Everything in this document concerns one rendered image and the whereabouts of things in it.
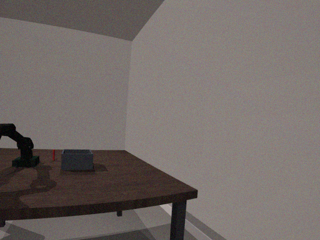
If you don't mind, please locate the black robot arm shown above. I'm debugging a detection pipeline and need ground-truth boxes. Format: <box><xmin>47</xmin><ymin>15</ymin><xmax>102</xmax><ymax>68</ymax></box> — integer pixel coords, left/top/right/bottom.
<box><xmin>0</xmin><ymin>123</ymin><xmax>34</xmax><ymax>159</ymax></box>

